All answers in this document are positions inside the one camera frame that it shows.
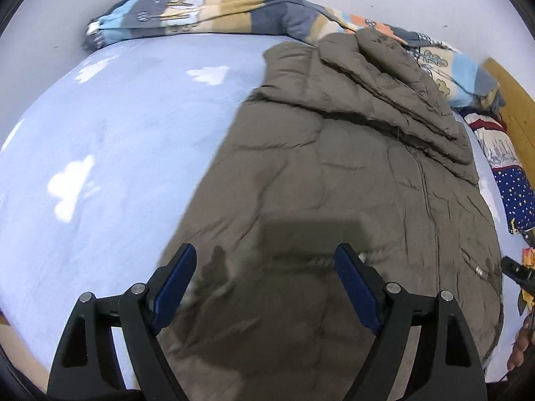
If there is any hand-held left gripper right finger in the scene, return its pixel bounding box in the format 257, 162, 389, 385
333, 243, 489, 401

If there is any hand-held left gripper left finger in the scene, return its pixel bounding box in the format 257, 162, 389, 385
47, 243, 198, 401

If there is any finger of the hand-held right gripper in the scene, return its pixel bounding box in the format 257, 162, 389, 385
501, 256, 535, 291

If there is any brown quilted puffer jacket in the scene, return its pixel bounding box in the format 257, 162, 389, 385
156, 31, 504, 401

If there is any star-printed pillow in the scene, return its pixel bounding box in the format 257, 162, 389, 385
460, 106, 535, 235

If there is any person's dark clothing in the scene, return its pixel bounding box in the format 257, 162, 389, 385
485, 368, 535, 401

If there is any light blue cloud-print bed sheet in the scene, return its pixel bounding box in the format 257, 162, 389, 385
0, 35, 519, 389

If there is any wooden headboard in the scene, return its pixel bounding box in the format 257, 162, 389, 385
480, 56, 535, 168

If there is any patchwork printed blanket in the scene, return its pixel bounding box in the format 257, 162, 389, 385
86, 0, 504, 111

